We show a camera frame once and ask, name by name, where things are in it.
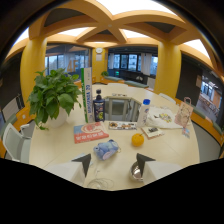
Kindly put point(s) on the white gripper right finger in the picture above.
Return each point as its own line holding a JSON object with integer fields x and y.
{"x": 156, "y": 167}

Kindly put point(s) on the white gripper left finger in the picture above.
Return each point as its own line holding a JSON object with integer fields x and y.
{"x": 71, "y": 170}

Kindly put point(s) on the shiny metal bowl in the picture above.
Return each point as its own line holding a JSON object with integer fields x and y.
{"x": 134, "y": 171}

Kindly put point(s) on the orange fruit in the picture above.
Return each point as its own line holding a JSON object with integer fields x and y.
{"x": 137, "y": 139}

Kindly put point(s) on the blue plush toy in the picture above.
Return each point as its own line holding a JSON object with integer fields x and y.
{"x": 106, "y": 149}

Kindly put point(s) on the red and blue book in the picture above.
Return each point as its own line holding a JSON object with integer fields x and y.
{"x": 90, "y": 132}

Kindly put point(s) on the white printed tote bag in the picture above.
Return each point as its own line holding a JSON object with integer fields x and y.
{"x": 163, "y": 118}

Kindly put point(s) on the white round plant pot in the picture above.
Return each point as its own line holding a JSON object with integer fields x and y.
{"x": 58, "y": 119}

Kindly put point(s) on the card with food pictures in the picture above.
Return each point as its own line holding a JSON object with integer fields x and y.
{"x": 122, "y": 125}

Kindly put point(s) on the white bottle with blue cap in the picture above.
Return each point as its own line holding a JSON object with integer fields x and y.
{"x": 143, "y": 112}

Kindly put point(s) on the pink patterned gift bag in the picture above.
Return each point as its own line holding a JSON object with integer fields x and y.
{"x": 183, "y": 114}

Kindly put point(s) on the white mesh office chair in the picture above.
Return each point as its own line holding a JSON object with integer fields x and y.
{"x": 15, "y": 141}

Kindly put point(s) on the dark blue bottle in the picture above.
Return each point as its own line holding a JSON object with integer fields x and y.
{"x": 99, "y": 107}

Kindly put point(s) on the tall white green standing box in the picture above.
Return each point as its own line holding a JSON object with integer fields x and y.
{"x": 87, "y": 95}

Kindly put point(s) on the green potted plant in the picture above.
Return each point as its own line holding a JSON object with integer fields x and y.
{"x": 51, "y": 95}

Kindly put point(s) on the envelope with camera picture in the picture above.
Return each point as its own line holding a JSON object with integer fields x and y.
{"x": 152, "y": 131}

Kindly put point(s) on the white wall clock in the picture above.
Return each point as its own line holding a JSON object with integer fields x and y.
{"x": 99, "y": 50}

